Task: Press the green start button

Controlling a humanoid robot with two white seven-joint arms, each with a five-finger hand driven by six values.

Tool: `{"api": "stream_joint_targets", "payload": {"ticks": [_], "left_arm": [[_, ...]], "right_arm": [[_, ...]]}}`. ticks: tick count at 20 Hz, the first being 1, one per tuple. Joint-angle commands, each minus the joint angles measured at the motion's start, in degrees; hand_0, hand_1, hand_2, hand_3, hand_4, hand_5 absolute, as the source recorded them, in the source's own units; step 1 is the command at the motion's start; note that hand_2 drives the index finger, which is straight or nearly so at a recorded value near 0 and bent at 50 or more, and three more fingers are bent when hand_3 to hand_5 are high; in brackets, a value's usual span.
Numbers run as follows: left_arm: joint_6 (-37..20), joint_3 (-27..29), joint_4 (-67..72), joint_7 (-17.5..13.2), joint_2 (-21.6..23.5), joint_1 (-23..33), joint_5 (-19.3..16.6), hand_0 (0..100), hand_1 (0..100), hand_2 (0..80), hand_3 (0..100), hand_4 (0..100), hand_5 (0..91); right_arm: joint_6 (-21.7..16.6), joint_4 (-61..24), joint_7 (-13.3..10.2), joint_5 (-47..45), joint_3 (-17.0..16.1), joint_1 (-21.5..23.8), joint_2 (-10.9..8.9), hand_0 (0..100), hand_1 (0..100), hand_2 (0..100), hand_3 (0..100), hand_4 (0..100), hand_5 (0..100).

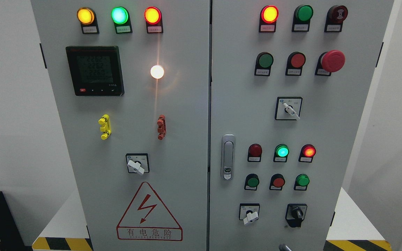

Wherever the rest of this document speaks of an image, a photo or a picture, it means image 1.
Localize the green push button lower left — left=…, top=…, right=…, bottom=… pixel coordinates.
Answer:
left=244, top=173, right=260, bottom=191

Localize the green start push button upper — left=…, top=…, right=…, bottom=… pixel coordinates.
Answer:
left=254, top=52, right=274, bottom=77

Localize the red push button lower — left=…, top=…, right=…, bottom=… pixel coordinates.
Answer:
left=269, top=174, right=285, bottom=191

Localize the green push button lower right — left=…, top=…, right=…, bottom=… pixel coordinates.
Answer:
left=293, top=174, right=311, bottom=191

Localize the red stop push button upper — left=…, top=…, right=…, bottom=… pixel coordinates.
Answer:
left=285, top=52, right=306, bottom=76

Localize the red emergency stop mushroom button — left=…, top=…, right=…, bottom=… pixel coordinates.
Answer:
left=315, top=50, right=345, bottom=77

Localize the red terminal connector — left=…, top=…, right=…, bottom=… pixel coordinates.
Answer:
left=157, top=114, right=166, bottom=140

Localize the dark red indicator light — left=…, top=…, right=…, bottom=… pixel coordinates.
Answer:
left=247, top=143, right=263, bottom=162

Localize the white glowing indicator light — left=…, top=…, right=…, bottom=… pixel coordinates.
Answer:
left=150, top=64, right=165, bottom=79

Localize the grey left cabinet door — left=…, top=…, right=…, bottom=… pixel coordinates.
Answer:
left=31, top=0, right=210, bottom=251

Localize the grey cabinet door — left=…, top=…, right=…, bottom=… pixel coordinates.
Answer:
left=209, top=0, right=394, bottom=251
left=31, top=0, right=210, bottom=251

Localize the lit green indicator light middle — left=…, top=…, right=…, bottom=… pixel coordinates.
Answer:
left=273, top=144, right=289, bottom=162

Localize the yellow terminal connector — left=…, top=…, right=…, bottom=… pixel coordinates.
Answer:
left=98, top=114, right=112, bottom=140

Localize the grey right cabinet door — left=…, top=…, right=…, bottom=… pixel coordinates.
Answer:
left=209, top=0, right=394, bottom=251

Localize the red electric hazard warning sticker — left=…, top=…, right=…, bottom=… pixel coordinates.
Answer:
left=116, top=182, right=183, bottom=241

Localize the lit red indicator light middle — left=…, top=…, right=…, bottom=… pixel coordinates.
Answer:
left=298, top=144, right=316, bottom=163

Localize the black digital power meter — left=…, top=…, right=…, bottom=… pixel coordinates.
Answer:
left=66, top=46, right=124, bottom=96

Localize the red indicator light top left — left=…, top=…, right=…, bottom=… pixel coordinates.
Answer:
left=144, top=6, right=163, bottom=33

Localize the red indicator light top right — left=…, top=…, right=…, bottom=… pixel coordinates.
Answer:
left=259, top=5, right=279, bottom=33

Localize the green indicator light top left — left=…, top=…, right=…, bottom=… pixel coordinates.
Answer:
left=111, top=6, right=132, bottom=34

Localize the green indicator light top right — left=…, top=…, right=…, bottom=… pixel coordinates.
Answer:
left=292, top=5, right=314, bottom=32

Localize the yellow indicator light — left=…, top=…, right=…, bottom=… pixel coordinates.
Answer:
left=77, top=7, right=99, bottom=34

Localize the dark red buzzer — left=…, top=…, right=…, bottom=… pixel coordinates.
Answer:
left=324, top=5, right=348, bottom=33

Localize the white platform with hazard stripes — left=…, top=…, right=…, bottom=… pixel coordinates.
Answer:
left=32, top=189, right=392, bottom=251

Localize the silver door lock handle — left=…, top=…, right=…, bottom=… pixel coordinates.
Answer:
left=221, top=135, right=236, bottom=181

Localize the white selector switch left door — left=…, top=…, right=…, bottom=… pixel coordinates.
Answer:
left=125, top=153, right=150, bottom=175

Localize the white selector switch upper right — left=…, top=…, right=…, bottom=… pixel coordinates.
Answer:
left=275, top=97, right=303, bottom=121

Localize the white selector switch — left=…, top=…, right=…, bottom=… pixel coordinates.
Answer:
left=275, top=97, right=303, bottom=121
left=239, top=203, right=260, bottom=226

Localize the white selector switch lower right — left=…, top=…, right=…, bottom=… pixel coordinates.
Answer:
left=239, top=203, right=260, bottom=226

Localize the black rotary knob switch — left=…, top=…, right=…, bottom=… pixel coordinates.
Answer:
left=285, top=204, right=307, bottom=228

